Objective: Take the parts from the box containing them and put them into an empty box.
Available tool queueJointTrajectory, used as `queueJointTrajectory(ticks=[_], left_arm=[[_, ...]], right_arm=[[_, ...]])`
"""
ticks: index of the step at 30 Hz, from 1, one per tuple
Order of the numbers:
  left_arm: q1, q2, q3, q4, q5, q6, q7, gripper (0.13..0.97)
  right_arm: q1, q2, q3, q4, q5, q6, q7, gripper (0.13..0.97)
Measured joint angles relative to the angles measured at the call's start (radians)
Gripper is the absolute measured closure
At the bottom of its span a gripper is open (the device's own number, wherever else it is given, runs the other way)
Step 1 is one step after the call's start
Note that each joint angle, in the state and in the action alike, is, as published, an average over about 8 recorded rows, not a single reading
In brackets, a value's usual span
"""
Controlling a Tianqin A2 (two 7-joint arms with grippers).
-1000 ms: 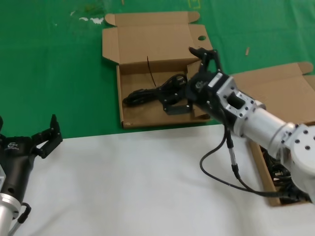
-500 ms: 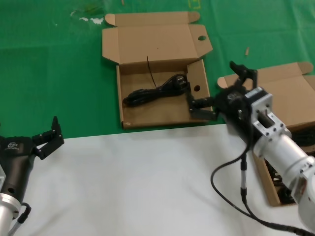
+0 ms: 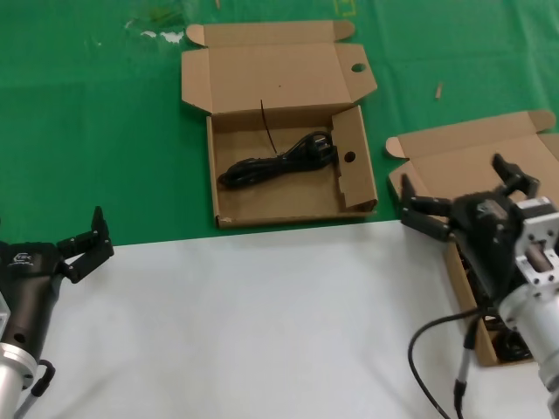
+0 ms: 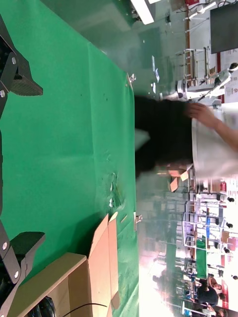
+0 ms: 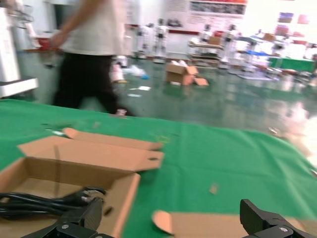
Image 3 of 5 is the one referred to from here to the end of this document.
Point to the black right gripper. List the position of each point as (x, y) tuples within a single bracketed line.
[(485, 240)]

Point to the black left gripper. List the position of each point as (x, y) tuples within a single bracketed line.
[(30, 279)]

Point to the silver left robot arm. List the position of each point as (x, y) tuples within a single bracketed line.
[(13, 373)]

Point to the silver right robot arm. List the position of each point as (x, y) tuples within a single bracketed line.
[(533, 331)]

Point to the cardboard box with round holes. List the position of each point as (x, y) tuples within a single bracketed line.
[(271, 70)]

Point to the green table mat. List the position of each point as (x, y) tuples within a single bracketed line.
[(87, 131)]

